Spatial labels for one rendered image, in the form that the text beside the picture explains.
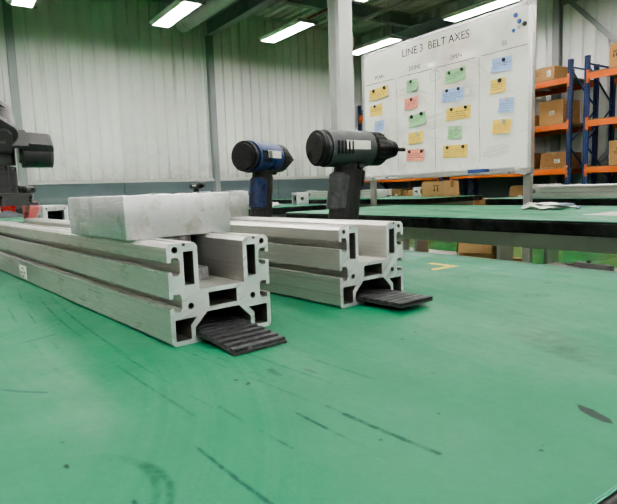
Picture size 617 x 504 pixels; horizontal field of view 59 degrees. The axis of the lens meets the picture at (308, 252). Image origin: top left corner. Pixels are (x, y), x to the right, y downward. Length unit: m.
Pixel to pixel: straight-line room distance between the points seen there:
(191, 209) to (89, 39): 12.50
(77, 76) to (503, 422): 12.56
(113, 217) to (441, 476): 0.38
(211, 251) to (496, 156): 3.22
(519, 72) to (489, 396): 3.34
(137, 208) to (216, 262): 0.09
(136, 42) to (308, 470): 13.10
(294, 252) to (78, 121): 12.04
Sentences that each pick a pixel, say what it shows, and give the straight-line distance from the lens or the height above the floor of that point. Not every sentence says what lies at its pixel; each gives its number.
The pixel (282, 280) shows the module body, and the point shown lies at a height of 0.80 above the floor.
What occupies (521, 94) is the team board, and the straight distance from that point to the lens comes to 3.60.
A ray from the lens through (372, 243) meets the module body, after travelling 0.62.
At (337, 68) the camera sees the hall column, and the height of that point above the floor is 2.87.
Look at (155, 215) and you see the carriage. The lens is 0.52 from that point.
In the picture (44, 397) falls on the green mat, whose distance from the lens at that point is 0.39.
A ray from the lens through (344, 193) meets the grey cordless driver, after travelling 0.89.
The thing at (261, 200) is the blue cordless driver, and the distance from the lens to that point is 1.04.
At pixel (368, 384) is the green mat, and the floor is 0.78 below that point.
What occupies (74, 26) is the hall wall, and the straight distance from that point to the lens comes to 12.98.
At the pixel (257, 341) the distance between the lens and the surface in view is 0.44.
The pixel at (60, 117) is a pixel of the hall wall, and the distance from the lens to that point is 12.57.
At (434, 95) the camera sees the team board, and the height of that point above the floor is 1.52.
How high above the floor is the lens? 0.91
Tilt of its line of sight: 7 degrees down
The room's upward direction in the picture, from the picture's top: 2 degrees counter-clockwise
